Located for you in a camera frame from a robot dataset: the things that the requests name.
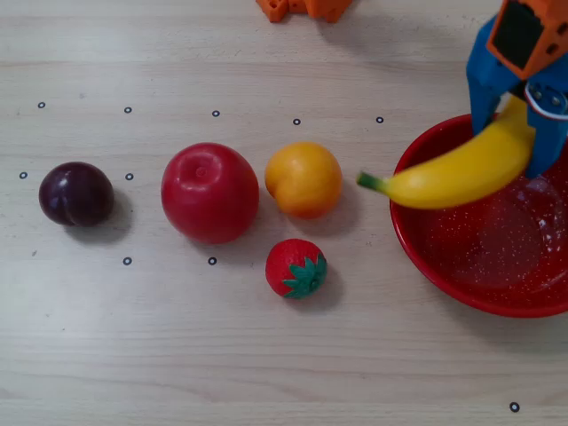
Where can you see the blue gripper with motor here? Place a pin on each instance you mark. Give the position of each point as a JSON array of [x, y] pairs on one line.
[[487, 74]]

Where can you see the yellow plastic banana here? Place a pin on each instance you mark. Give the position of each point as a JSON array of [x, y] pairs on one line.
[[466, 177]]

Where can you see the orange robot base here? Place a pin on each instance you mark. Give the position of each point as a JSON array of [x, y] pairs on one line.
[[275, 9]]

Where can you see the red speckled enamel bowl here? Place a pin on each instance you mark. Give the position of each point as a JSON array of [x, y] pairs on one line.
[[488, 266]]

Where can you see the yellow orange plastic peach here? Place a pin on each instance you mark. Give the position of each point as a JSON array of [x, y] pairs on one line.
[[304, 179]]

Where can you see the red plastic strawberry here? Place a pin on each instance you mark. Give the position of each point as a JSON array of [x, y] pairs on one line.
[[288, 266]]

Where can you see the red plastic apple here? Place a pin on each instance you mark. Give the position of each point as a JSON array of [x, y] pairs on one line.
[[208, 195]]

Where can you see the dark purple plastic plum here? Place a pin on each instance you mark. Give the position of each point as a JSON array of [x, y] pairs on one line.
[[75, 195]]

